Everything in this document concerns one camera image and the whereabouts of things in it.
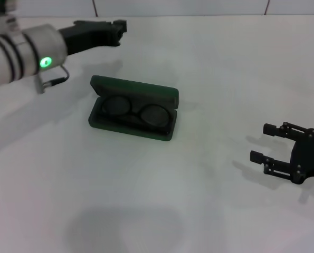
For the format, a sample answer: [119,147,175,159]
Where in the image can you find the silver connector with cable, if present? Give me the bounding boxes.
[35,65,70,94]

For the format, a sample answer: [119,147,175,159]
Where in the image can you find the green glasses case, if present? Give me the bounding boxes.
[88,75,179,143]

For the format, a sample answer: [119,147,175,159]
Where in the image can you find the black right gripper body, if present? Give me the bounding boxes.
[290,128,314,185]

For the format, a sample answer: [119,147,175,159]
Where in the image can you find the black glasses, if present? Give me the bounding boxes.
[101,95,172,133]

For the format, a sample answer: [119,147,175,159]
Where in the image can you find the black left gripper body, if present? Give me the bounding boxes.
[58,20,116,56]

